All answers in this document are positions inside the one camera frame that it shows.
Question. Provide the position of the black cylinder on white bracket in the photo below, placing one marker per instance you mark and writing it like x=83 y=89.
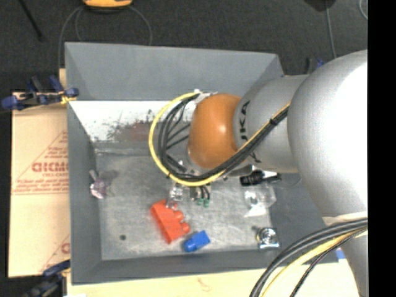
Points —
x=251 y=178

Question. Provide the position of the shiny metal clip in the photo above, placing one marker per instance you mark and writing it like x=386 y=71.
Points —
x=267 y=239

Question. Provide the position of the clear plastic packet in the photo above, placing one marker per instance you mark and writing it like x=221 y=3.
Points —
x=259 y=202

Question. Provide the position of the grey metal bin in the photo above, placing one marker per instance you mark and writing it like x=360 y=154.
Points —
x=139 y=73

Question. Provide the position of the red-orange toy building block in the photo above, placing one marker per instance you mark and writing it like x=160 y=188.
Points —
x=169 y=221

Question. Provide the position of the brown cardboard board, red print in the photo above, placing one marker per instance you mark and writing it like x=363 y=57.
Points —
x=37 y=215

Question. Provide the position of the blue toy building block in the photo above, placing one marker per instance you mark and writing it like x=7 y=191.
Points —
x=196 y=242

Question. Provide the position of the clear purple glass thing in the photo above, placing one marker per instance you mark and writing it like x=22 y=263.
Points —
x=99 y=187

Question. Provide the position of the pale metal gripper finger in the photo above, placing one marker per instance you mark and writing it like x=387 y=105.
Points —
x=182 y=195
x=174 y=194

